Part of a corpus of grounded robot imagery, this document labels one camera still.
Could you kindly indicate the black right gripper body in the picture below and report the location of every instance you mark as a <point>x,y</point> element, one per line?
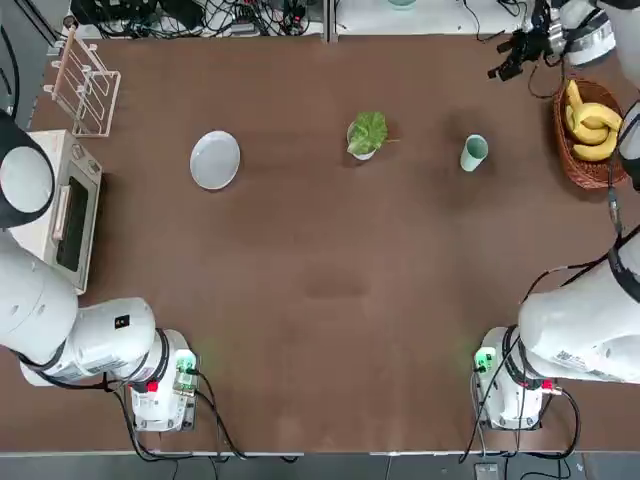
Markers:
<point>534,42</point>

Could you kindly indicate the pale green cup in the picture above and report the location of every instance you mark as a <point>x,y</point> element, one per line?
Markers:
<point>472,155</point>

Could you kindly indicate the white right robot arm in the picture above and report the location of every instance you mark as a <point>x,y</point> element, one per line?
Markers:
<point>575,325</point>

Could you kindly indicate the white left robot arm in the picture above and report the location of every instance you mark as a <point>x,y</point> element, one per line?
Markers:
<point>35,300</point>

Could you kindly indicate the yellow banana bunch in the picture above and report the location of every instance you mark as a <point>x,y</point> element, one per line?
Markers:
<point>592,130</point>

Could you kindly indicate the pale green bowl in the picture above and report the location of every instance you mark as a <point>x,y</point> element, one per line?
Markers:
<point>402,3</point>

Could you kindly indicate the brown wicker basket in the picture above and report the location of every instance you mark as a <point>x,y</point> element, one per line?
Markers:
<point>590,175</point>

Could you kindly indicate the small grey bowl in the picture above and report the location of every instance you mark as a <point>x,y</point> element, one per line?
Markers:
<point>365,154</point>

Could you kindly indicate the large grey plate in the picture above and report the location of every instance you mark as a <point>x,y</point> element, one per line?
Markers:
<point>215,160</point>

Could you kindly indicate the grey floor socket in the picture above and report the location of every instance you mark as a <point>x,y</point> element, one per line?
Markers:
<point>486,469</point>

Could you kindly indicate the white toaster oven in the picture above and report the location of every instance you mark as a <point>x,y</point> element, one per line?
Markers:
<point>75,225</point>

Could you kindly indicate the aluminium frame post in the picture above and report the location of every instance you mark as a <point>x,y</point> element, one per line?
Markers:
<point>329,20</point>

